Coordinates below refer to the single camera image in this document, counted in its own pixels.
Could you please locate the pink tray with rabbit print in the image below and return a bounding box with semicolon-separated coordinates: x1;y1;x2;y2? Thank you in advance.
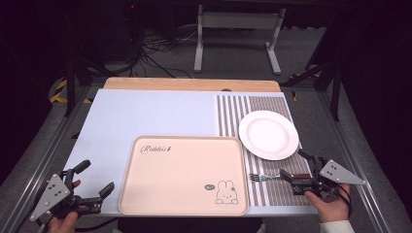
118;135;251;217

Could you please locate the white round plate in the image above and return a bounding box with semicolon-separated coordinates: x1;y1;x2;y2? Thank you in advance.
238;110;300;162

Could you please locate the bundle of floor cables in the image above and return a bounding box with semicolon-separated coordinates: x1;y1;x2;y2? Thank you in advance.
137;27;199;80

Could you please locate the person's right hand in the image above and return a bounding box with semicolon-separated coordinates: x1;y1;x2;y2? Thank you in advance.
303;183;353;224

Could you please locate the black tripod stand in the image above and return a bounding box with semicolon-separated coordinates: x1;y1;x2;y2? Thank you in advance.
63;56;110;118
279;59;342;123

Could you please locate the white metal stand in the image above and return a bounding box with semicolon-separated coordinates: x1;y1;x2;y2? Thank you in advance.
192;4;287;77

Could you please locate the metal fork with brown handle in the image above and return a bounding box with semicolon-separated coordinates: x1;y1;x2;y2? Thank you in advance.
249;172;313;183

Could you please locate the grey striped placemat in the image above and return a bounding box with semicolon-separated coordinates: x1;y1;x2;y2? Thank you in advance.
216;94;314;208

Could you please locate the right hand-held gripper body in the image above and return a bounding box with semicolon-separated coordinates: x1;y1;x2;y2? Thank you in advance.
291;156;367;200

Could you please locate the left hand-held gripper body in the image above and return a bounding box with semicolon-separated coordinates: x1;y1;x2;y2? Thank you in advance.
29;168;105;222

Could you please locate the aluminium frame rail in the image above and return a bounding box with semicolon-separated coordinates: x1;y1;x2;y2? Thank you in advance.
315;90;395;233
0;84;98;233

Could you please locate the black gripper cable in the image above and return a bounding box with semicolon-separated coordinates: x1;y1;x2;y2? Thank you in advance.
337;183;354;218
36;216;119;233

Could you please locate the person's left hand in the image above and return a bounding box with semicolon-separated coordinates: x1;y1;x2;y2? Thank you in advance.
48;180;82;233

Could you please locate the pale blue table sheet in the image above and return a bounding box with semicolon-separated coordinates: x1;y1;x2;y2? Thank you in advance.
63;88;319;217

